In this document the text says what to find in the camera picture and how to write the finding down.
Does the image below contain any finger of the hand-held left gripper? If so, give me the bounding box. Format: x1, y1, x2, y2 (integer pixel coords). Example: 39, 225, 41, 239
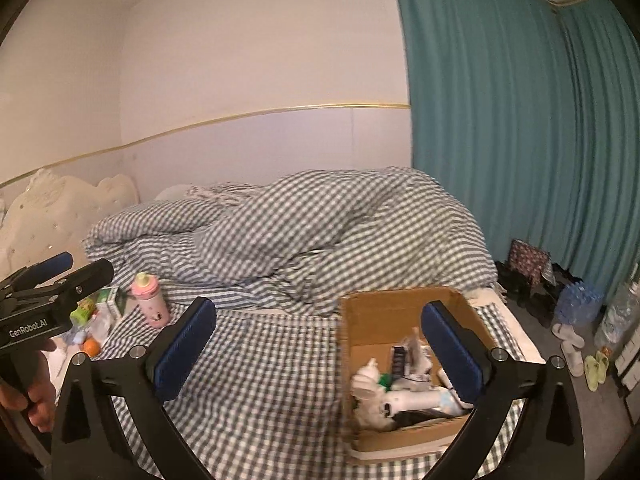
0, 252, 74, 291
15, 259, 115, 311

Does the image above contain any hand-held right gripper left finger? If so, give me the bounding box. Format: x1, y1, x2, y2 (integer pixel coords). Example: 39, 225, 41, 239
51, 296, 218, 480

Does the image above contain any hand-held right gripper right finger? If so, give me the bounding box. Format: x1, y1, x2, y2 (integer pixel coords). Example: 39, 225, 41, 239
421, 301, 586, 480

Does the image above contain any cardboard box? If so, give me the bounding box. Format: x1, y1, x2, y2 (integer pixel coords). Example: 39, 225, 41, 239
339, 286, 501, 456

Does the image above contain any person's left hand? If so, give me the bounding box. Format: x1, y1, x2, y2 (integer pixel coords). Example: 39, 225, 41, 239
0, 340, 58, 433

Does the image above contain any green and white box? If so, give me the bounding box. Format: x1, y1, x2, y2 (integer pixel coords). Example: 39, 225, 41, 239
95, 287, 133, 318

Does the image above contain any green snack packet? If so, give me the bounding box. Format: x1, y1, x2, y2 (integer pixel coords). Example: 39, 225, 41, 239
70, 297, 98, 326

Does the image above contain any cream tufted headboard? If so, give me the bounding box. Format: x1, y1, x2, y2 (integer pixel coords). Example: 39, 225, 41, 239
0, 169, 138, 281

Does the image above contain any clear plastic bag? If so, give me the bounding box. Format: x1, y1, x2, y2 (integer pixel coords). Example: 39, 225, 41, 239
87, 310, 118, 346

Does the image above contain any pink drinking bottle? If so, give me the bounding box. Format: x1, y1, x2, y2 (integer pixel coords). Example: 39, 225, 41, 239
131, 271, 172, 330

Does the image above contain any cream mattress sheet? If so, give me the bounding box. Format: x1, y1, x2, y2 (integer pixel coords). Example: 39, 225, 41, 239
467, 287, 547, 366

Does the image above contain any grey checked bed sheet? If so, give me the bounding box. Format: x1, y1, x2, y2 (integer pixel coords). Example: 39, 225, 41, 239
55, 280, 526, 480

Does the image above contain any white slipper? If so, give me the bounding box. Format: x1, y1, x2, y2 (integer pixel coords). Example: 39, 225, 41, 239
560, 342, 586, 378
551, 322, 586, 351

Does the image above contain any patterned gift bag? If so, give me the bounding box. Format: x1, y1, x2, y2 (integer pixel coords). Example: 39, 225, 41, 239
509, 239, 548, 286

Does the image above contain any wrapped water bottle pack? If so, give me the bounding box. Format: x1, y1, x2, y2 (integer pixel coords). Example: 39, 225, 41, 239
555, 282, 606, 331

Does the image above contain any white floral pillow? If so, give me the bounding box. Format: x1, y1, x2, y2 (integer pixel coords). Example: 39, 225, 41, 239
155, 182, 266, 203

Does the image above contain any grey checked duvet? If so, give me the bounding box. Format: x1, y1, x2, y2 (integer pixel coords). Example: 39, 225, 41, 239
82, 166, 496, 318

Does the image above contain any large clear water jug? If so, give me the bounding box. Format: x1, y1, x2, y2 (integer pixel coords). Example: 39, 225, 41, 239
595, 280, 640, 356

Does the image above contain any teal curtain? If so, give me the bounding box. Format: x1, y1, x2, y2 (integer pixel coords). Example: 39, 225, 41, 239
390, 0, 640, 306

